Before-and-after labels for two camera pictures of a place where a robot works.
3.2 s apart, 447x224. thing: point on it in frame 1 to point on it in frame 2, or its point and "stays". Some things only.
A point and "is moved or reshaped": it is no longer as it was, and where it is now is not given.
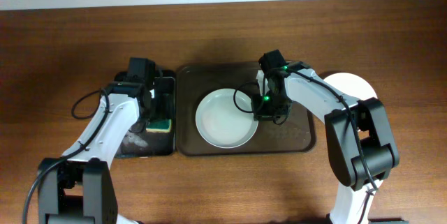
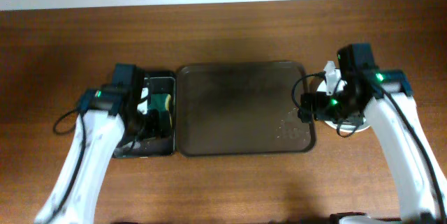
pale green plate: [225, 118] is moved or reshaped
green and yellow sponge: [160, 125] is moved or reshaped
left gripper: [162, 99] to [140, 126]
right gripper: [269, 111] to [315, 107]
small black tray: [149, 144] stays
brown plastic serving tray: [295, 135] stays
